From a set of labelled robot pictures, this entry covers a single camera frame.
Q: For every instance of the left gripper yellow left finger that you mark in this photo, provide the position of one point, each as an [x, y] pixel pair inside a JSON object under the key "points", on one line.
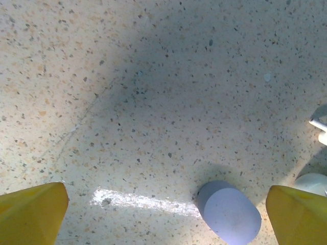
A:
{"points": [[28, 217]]}

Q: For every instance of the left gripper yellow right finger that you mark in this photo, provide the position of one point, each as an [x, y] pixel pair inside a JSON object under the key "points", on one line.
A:
{"points": [[301, 219]]}

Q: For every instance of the white earbud charging case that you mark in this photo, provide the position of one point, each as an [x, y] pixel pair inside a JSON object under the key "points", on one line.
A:
{"points": [[313, 183]]}

